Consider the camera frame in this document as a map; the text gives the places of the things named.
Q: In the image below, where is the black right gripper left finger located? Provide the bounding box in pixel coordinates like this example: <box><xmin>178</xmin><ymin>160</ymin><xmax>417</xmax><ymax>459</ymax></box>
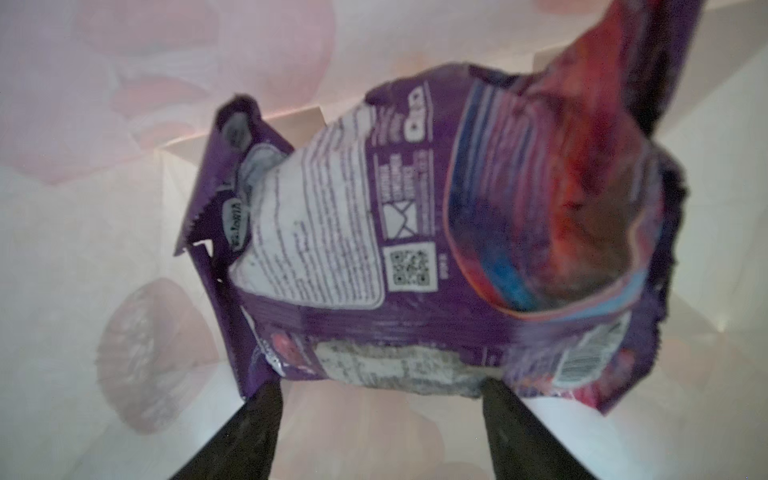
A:
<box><xmin>173</xmin><ymin>382</ymin><xmax>284</xmax><ymax>480</ymax></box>

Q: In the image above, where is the purple snack packet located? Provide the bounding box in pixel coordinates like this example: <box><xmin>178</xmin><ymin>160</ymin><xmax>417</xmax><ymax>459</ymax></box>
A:
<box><xmin>175</xmin><ymin>1</ymin><xmax>703</xmax><ymax>412</ymax></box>

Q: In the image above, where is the printed paper bag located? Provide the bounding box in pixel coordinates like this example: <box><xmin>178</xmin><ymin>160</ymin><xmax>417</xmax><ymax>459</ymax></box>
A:
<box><xmin>1</xmin><ymin>1</ymin><xmax>767</xmax><ymax>479</ymax></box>

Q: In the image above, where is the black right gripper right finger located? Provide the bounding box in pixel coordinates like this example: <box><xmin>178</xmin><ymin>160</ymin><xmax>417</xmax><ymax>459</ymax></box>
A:
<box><xmin>481</xmin><ymin>379</ymin><xmax>595</xmax><ymax>480</ymax></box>

